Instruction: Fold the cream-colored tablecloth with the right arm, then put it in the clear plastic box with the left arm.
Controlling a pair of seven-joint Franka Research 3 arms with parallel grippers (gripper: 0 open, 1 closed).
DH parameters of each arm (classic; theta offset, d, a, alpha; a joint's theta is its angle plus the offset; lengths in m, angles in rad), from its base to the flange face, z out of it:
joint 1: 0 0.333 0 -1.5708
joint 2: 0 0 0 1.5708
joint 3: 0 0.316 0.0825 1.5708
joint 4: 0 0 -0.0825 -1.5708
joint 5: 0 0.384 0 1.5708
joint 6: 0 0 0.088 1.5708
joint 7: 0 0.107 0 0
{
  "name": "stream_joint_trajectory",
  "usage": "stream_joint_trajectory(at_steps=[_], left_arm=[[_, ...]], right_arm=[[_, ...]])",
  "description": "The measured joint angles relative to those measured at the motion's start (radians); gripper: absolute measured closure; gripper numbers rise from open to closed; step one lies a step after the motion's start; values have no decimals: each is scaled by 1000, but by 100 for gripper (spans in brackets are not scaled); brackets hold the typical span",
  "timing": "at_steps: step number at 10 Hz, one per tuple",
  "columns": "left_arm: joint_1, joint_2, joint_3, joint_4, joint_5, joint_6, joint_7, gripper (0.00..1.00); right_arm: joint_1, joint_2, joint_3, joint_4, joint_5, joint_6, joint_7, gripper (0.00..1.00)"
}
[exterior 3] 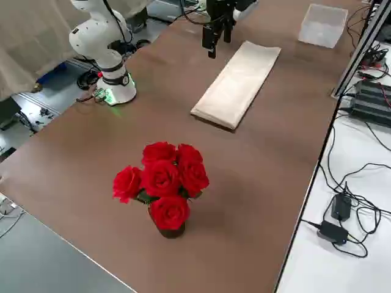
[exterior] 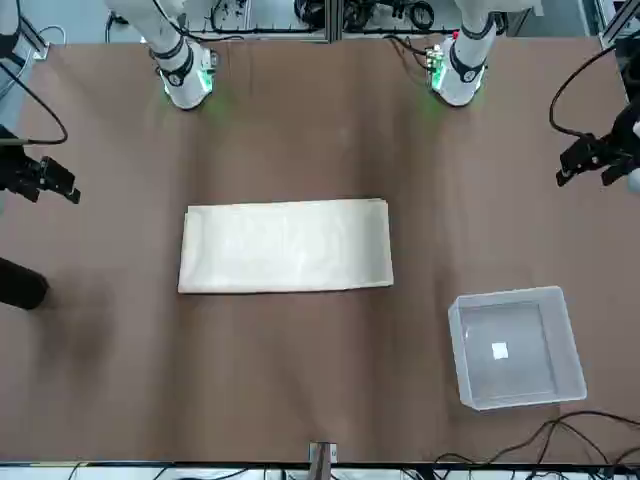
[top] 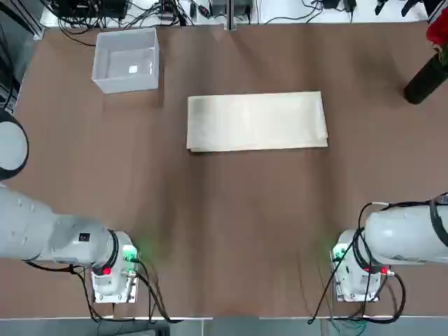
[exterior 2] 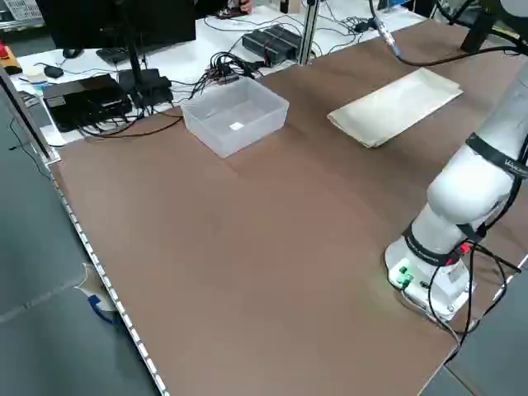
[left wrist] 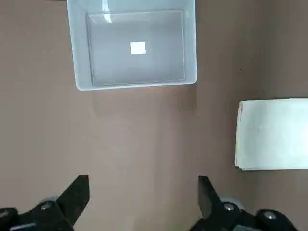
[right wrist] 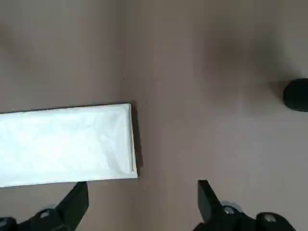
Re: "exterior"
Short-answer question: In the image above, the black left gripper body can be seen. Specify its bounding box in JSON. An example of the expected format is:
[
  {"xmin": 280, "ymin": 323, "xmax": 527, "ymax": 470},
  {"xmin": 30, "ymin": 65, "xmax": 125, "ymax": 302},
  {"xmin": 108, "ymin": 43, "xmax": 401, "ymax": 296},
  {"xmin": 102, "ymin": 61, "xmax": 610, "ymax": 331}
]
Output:
[{"xmin": 607, "ymin": 102, "xmax": 640, "ymax": 167}]

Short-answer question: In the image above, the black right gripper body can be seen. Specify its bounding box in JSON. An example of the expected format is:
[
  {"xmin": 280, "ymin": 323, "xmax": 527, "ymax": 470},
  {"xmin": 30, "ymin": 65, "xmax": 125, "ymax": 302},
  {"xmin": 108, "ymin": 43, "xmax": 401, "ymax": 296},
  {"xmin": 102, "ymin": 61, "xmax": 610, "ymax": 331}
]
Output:
[{"xmin": 0, "ymin": 127, "xmax": 44, "ymax": 194}]

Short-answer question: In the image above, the cream tablecloth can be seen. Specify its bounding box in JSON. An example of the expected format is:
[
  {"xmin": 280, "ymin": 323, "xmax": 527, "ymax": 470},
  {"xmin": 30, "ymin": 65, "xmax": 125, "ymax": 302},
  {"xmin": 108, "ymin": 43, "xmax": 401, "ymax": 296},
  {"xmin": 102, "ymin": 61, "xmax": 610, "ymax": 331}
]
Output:
[{"xmin": 177, "ymin": 198, "xmax": 397, "ymax": 295}]

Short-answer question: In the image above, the clear plastic box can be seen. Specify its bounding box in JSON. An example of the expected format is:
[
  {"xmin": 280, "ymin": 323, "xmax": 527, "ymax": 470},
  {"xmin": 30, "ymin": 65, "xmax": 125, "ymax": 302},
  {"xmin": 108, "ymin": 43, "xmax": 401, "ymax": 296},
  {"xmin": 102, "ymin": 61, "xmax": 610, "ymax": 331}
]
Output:
[{"xmin": 447, "ymin": 284, "xmax": 588, "ymax": 412}]

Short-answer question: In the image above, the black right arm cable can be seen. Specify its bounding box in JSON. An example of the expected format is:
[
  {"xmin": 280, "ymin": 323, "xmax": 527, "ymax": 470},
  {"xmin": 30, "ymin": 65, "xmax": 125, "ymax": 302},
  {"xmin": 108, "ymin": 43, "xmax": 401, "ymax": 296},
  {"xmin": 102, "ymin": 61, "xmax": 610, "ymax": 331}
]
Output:
[{"xmin": 0, "ymin": 59, "xmax": 69, "ymax": 147}]

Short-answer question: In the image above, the aluminium frame post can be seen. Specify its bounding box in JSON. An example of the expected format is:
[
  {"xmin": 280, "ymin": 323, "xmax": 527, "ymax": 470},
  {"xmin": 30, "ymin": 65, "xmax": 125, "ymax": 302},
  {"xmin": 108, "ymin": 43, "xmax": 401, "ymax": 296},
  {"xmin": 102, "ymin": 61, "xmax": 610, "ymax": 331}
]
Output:
[
  {"xmin": 308, "ymin": 441, "xmax": 337, "ymax": 480},
  {"xmin": 322, "ymin": 0, "xmax": 344, "ymax": 44}
]

